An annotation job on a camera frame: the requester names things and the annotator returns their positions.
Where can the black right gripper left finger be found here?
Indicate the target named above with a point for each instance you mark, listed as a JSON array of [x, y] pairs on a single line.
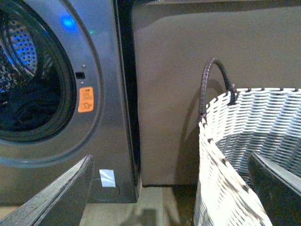
[[61, 203]]

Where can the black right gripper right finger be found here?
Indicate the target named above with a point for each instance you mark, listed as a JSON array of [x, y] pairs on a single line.
[[278, 190]]

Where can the dark clothes in drum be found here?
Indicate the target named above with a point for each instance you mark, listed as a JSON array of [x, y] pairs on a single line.
[[30, 106]]

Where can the grey front-load washing machine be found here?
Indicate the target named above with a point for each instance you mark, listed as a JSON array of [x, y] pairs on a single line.
[[76, 42]]

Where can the white rectangular label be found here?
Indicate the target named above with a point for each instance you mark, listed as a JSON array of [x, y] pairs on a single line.
[[107, 177]]

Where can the white woven laundry basket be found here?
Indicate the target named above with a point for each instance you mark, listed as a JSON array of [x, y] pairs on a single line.
[[262, 122]]

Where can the orange warning sticker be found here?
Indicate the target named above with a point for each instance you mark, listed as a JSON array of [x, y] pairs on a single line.
[[86, 100]]

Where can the brown cabinet side panel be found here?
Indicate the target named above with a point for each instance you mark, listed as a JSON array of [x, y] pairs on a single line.
[[258, 41]]

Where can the dark braided basket handle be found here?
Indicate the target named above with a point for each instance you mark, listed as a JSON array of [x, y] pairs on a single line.
[[202, 111]]

